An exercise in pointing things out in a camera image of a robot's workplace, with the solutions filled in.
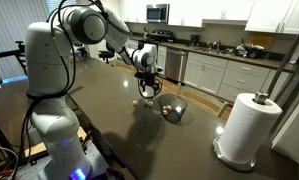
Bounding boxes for dark sink countertop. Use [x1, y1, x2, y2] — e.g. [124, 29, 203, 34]
[158, 41, 297, 73]

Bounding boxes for white paper towel roll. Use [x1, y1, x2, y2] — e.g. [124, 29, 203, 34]
[218, 92, 284, 164]

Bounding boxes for black equipment on table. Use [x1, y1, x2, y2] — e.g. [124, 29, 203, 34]
[73, 43, 89, 60]

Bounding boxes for orange cable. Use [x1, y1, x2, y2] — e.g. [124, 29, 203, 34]
[0, 169, 18, 180]

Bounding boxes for black coffee maker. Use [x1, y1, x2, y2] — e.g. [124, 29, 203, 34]
[189, 34, 201, 48]

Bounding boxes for metal sink faucet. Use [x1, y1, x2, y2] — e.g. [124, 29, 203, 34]
[207, 39, 222, 52]

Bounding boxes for white cable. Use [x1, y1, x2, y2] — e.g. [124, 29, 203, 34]
[0, 145, 20, 162]

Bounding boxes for white narrow cabinet door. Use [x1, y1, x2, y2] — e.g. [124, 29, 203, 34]
[156, 45, 168, 77]

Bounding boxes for black office chair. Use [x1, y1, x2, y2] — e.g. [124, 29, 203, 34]
[98, 49, 116, 65]

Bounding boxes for stainless dishwasher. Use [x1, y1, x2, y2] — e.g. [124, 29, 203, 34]
[164, 48, 188, 83]

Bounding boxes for wooden cutting board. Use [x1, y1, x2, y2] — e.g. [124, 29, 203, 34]
[248, 33, 275, 51]

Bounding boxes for blue mat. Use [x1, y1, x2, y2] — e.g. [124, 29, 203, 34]
[0, 75, 28, 88]

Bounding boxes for black wire mesh basket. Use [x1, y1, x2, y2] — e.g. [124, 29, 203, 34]
[157, 93, 189, 123]

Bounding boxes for grey metal stand poles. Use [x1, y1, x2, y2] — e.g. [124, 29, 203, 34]
[260, 19, 299, 148]

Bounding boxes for stainless microwave oven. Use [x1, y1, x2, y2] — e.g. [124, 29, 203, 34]
[146, 3, 171, 24]

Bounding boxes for metal paper towel holder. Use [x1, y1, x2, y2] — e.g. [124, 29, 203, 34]
[212, 91, 269, 173]

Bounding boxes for black boom stand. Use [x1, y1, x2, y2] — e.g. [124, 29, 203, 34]
[0, 40, 27, 60]

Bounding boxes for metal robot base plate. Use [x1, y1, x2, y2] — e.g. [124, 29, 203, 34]
[15, 139, 110, 180]

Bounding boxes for pile of dishes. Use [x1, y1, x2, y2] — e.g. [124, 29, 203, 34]
[234, 42, 266, 60]

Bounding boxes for white sink base cabinets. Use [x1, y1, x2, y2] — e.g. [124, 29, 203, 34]
[183, 52, 290, 103]

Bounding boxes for window blinds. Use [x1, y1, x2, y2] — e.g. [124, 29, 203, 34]
[45, 0, 70, 14]

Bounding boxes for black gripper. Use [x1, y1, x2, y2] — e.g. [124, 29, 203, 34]
[135, 70, 161, 98]

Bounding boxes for white wall cabinets over sink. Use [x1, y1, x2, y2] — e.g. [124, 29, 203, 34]
[167, 0, 299, 36]

